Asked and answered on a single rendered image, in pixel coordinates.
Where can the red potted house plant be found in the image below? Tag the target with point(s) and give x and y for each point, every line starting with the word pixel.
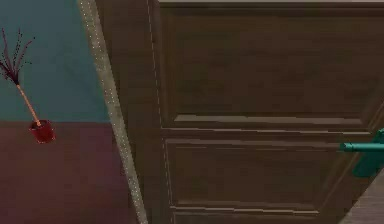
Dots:
pixel 41 131

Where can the brown wooden room door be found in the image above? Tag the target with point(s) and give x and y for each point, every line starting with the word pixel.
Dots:
pixel 253 80

